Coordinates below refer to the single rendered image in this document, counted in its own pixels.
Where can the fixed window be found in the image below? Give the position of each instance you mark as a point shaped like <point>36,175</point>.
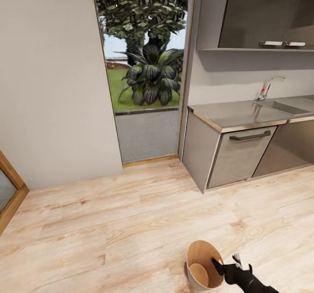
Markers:
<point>146,46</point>

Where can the drop in sink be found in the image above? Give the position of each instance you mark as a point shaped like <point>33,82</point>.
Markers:
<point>294,107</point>

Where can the dishwasher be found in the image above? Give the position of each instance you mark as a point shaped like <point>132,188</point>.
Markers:
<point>238,154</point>

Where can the cabinet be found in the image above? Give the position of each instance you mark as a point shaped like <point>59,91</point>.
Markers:
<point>256,25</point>

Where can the trash can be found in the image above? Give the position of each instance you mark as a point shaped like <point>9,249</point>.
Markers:
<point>202,273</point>

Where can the door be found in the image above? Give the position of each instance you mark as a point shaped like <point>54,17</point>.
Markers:
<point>13,191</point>

